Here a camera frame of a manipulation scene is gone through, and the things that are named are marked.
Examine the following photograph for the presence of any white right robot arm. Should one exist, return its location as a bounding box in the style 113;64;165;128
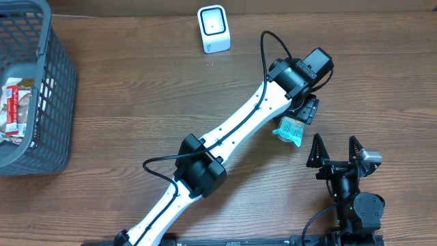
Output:
300;133;385;246

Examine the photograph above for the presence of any grey plastic basket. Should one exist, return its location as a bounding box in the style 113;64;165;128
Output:
1;0;78;176

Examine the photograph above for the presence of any teal tissue pack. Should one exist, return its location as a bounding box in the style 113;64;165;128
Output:
272;116;305;148

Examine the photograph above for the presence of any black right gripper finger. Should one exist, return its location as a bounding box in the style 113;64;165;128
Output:
349;136;363;161
306;133;330;167

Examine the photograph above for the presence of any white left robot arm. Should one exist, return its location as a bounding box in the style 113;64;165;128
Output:
114;48;334;245

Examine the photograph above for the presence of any beige brown snack bag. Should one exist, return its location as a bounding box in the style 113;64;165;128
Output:
1;77;34;145

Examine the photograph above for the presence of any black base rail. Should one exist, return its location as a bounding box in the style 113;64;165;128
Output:
81;234;386;246

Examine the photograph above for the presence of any red snack stick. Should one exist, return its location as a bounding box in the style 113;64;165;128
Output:
5;85;18;135

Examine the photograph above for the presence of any white barcode scanner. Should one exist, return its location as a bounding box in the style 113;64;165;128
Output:
197;5;231;54

